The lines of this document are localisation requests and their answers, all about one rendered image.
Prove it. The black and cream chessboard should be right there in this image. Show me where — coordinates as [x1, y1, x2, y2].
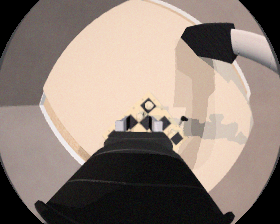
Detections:
[102, 91, 188, 151]

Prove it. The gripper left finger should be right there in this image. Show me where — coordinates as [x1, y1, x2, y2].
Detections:
[115, 116, 130, 131]

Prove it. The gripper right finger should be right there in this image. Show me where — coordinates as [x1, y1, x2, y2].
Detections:
[149, 116, 163, 132]

